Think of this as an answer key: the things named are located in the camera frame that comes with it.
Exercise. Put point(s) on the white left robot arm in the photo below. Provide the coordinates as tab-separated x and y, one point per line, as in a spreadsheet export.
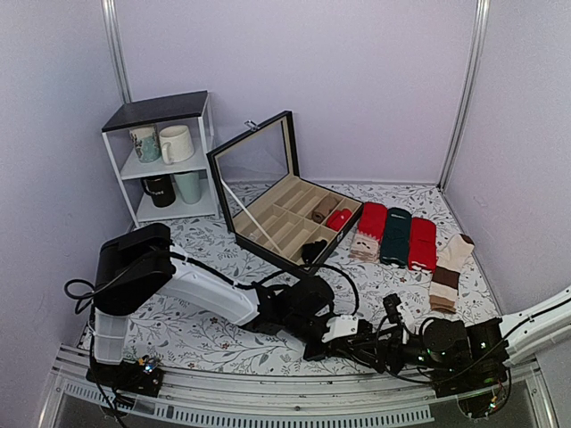
134	267

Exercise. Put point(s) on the black compartment storage box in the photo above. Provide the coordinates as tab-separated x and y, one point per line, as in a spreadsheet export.
265	201

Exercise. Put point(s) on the mint green tumbler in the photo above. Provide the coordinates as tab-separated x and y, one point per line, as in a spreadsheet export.
189	186

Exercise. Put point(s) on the left aluminium corner post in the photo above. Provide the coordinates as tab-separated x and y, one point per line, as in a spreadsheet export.
112	31

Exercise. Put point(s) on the white ceramic mug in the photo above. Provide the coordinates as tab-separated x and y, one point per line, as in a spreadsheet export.
176	144

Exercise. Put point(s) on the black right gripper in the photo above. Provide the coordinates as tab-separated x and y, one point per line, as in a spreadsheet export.
396	359

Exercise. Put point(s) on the cream brown striped sock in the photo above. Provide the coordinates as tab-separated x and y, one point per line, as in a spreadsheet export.
444	285

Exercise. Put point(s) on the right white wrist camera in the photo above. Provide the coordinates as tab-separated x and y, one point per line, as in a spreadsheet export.
407	323

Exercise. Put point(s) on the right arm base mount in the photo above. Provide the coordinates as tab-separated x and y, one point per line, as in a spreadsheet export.
479	397

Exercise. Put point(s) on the red white sock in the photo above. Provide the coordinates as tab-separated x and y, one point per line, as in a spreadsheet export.
422	252

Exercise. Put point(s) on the patterned teal white mug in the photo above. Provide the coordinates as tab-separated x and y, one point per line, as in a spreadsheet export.
146	143

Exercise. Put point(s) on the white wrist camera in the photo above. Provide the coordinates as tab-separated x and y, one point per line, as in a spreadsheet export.
407	323
339	327

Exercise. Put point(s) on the rolled tan sock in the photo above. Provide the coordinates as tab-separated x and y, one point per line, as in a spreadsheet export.
323	209

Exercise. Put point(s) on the aluminium corner post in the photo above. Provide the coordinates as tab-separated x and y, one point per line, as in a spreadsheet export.
474	58
112	31

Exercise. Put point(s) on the rolled red sock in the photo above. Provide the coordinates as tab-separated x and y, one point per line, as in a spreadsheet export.
338	219

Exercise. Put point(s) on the right aluminium corner post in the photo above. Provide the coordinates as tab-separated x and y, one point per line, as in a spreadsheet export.
474	58

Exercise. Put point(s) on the black white striped sock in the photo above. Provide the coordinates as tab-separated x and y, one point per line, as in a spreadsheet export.
371	344

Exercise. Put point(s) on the red beige patterned sock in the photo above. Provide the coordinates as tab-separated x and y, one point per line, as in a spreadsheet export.
368	237

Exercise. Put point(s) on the dark green sock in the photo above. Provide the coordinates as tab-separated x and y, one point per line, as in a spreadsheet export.
395	245

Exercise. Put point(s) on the black mug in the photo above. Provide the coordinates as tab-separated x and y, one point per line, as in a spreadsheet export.
160	189

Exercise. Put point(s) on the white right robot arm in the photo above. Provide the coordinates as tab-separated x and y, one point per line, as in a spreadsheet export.
524	332

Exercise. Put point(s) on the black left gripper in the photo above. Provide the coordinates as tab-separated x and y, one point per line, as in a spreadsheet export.
334	349

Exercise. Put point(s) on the white shelf black top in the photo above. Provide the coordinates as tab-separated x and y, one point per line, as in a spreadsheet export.
190	109

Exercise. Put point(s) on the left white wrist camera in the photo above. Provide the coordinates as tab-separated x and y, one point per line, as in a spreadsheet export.
339	327

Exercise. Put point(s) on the rolled black sock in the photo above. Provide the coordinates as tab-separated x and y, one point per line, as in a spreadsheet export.
310	251

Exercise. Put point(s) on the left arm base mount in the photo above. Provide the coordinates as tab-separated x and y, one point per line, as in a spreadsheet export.
134	377

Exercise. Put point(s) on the aluminium front rail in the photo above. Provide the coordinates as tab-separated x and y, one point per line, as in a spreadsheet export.
190	398

